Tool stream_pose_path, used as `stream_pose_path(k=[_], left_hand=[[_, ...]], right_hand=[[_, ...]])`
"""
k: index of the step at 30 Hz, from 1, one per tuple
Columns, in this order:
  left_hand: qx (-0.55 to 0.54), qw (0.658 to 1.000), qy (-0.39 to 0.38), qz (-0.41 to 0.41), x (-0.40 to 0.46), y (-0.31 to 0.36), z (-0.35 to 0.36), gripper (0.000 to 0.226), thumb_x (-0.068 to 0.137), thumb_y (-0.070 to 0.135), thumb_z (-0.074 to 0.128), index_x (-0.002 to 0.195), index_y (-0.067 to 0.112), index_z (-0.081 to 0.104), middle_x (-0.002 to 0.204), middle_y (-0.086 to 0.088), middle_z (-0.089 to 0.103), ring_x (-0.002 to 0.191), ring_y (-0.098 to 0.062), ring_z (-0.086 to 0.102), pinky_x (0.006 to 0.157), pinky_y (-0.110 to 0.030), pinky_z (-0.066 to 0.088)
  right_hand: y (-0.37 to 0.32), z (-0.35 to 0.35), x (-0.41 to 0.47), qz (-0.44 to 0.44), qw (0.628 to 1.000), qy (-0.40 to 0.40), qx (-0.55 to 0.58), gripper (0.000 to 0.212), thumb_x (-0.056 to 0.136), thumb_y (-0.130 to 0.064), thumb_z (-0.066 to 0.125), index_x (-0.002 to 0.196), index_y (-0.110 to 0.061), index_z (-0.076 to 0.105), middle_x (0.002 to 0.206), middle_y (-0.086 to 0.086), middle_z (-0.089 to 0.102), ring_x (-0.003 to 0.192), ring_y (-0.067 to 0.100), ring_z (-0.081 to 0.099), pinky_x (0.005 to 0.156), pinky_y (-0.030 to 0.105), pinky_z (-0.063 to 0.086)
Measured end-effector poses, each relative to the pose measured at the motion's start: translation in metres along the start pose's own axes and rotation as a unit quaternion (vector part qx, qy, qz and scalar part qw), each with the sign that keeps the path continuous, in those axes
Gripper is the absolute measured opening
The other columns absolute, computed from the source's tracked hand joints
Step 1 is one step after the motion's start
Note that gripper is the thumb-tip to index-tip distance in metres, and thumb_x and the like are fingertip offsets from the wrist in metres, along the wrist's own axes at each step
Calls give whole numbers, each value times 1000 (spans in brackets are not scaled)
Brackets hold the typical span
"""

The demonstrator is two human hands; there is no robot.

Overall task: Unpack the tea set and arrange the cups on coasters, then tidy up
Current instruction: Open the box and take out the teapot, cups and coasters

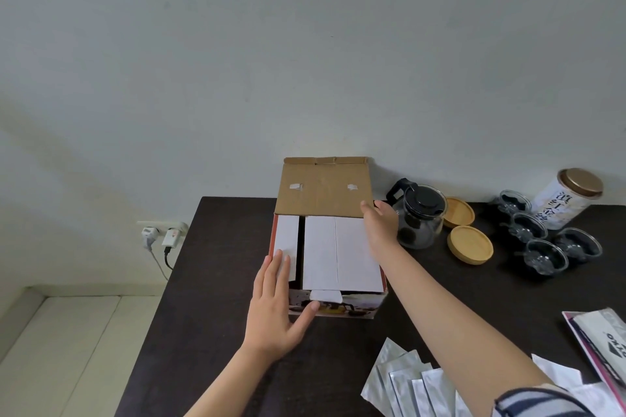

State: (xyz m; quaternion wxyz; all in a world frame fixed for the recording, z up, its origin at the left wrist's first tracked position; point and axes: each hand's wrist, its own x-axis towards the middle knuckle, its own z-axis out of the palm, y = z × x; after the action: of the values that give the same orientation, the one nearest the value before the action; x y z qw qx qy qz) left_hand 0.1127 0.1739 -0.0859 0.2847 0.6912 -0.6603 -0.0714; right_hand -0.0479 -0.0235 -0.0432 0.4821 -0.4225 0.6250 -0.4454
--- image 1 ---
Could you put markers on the person's left hand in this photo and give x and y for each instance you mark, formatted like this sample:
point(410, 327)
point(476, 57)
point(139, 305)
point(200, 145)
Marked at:
point(269, 319)

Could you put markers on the person's right hand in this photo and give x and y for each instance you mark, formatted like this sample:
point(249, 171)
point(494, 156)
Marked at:
point(384, 228)

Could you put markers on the glass teapot with black lid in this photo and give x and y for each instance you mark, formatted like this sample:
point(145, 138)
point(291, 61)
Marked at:
point(420, 221)

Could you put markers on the red cardboard tea set box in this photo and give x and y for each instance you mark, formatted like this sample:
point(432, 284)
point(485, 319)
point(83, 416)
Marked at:
point(323, 187)

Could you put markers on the round bamboo coaster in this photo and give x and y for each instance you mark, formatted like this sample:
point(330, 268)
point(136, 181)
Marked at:
point(459, 211)
point(469, 241)

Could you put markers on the pile of silver foil packets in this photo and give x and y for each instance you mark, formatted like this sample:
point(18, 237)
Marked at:
point(396, 377)

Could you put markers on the white tea tin gold lid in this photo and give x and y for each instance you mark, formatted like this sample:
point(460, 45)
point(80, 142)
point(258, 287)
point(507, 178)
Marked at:
point(557, 206)

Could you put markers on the person's right forearm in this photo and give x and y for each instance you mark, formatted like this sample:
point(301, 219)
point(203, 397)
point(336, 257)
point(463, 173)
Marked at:
point(450, 328)

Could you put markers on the person's left forearm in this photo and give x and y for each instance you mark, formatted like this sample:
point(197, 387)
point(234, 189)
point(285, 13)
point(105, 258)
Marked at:
point(230, 387)

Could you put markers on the white black small box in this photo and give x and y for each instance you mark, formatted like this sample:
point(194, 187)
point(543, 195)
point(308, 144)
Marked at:
point(601, 333)

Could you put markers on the white charger adapter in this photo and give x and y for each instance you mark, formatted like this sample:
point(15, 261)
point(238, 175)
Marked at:
point(171, 237)

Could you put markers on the pink paper package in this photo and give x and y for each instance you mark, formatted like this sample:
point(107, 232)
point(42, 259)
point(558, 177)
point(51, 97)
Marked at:
point(606, 375)

